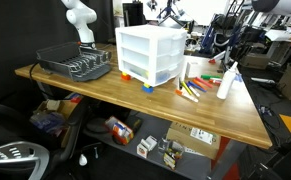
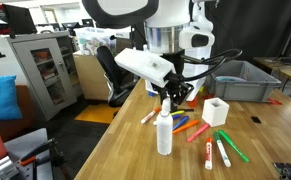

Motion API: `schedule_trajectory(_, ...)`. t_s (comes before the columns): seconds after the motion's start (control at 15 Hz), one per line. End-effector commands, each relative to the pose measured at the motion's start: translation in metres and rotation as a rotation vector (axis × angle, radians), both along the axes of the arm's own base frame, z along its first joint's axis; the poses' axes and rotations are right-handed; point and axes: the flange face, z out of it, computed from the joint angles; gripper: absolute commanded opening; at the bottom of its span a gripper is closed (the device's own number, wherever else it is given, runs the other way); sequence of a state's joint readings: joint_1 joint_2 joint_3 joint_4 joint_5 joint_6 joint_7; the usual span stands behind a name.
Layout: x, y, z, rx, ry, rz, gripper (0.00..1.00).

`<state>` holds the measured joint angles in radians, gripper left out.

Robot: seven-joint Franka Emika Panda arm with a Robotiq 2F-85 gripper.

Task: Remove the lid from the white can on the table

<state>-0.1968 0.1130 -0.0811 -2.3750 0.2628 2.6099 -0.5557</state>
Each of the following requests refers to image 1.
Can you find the white plastic bottle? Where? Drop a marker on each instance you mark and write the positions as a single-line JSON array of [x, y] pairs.
[[225, 85]]

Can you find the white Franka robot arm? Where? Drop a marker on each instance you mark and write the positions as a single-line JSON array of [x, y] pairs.
[[285, 6]]

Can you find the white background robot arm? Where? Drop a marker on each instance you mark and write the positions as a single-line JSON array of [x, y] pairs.
[[81, 16]]

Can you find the blue toy block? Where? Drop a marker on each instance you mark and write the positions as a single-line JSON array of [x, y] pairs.
[[148, 89]]

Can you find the orange toy block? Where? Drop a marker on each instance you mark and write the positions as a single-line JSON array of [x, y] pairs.
[[126, 77]]

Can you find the black marker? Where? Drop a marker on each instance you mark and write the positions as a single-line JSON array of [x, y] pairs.
[[180, 84]]

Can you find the grey lower shelf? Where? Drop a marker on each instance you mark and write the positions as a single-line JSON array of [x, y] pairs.
[[151, 126]]

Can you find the yellow marker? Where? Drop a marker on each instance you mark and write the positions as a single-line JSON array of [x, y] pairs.
[[186, 88]]

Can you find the white plastic drawer unit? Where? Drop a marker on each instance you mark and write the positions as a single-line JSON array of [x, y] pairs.
[[138, 50]]

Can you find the white marker with orange cap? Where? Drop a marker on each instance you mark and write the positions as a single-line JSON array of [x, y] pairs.
[[188, 96]]

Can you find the red white package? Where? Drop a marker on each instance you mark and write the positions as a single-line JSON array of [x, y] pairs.
[[118, 128]]

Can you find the white marker with blue cap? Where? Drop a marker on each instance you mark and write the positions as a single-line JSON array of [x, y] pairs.
[[194, 91]]

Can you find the white square cup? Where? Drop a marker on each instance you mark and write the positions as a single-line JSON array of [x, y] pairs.
[[193, 68]]

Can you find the small white box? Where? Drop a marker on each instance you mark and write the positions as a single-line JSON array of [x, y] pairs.
[[146, 146]]

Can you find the pink marker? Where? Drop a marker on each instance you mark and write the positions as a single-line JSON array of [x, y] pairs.
[[205, 82]]

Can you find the flat labelled cardboard box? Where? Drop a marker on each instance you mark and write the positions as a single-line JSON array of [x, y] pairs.
[[185, 140]]

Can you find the clear glass jar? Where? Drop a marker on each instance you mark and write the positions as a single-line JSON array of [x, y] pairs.
[[171, 155]]

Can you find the red white Expo marker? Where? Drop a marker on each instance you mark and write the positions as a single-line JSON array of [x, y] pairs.
[[215, 82]]

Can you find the white marker with green cap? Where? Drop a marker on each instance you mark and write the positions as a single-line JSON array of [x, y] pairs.
[[219, 79]]

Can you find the grey dish rack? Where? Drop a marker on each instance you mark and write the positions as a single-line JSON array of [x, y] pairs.
[[71, 71]]

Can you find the black computer monitor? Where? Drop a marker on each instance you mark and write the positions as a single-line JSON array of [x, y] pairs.
[[133, 15]]

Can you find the open cardboard box with clutter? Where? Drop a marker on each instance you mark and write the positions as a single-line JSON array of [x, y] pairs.
[[66, 110]]

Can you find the white power strip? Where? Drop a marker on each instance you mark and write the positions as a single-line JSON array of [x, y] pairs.
[[263, 80]]

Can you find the black curtain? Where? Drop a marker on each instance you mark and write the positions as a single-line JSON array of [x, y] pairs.
[[18, 33]]

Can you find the black mesh office chair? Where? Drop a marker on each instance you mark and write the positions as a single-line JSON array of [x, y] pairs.
[[5, 126]]

